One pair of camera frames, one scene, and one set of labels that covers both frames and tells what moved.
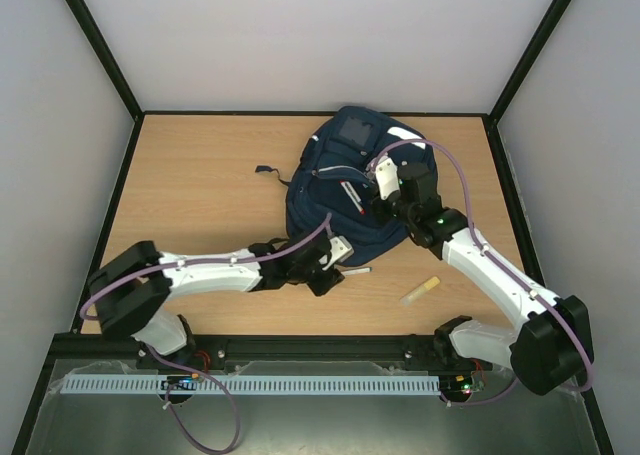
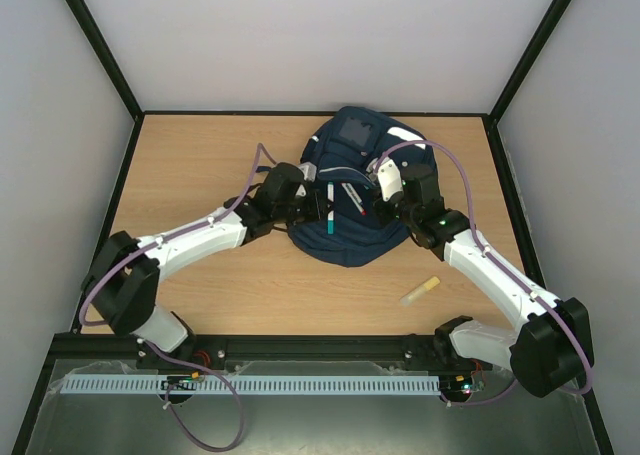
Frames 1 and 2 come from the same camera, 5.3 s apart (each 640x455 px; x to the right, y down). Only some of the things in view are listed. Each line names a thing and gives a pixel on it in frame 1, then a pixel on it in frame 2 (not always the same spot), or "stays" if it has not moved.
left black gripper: [322, 287] to [320, 200]
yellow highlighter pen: [409, 297] stays
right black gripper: [382, 208] stays
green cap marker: [357, 271] to [330, 217]
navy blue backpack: [335, 183] stays
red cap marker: [356, 199] stays
